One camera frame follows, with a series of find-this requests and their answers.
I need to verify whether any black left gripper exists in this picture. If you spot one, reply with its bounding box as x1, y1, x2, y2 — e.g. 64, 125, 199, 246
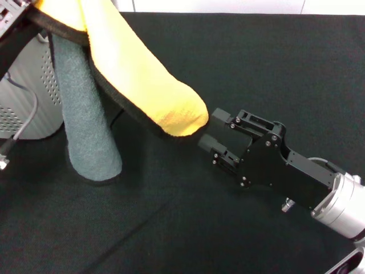
0, 0, 39, 80

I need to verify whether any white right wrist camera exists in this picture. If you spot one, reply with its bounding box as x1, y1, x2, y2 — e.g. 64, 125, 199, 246
325, 248, 365, 274

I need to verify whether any grey perforated storage box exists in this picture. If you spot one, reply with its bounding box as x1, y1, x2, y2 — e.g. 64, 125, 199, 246
0, 31, 69, 140

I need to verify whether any yellow and grey towel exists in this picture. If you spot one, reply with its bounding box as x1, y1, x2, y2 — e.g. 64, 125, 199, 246
28, 0, 208, 186

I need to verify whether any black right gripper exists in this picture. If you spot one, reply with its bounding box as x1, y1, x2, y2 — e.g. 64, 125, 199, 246
198, 107, 343, 212

